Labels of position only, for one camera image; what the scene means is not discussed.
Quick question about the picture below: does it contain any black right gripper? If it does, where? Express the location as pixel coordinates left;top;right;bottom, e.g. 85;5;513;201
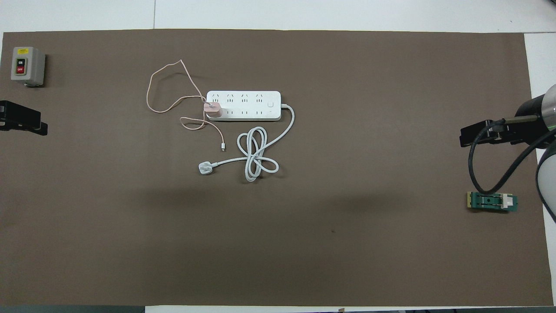
460;120;524;149

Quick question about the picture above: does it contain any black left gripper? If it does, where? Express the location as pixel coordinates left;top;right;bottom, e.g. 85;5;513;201
0;100;48;136

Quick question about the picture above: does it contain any pink charging cable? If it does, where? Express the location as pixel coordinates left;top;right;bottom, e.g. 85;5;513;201
146;60;227;152

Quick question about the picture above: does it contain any white power strip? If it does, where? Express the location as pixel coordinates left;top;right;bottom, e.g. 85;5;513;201
206;90;281;122

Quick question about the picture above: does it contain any green circuit board module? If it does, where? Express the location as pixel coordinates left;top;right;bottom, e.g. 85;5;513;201
467;191;518;213

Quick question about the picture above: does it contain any brown table mat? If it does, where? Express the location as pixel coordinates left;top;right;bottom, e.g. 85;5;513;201
0;29;554;307

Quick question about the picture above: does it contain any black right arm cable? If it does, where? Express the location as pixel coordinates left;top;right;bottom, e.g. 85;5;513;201
468;121;556;194

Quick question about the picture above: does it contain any grey on-off switch box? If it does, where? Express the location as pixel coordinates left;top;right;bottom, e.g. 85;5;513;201
11;47;46;87

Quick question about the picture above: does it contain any white power cord with plug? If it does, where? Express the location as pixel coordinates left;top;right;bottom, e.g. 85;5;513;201
198;103;295;182

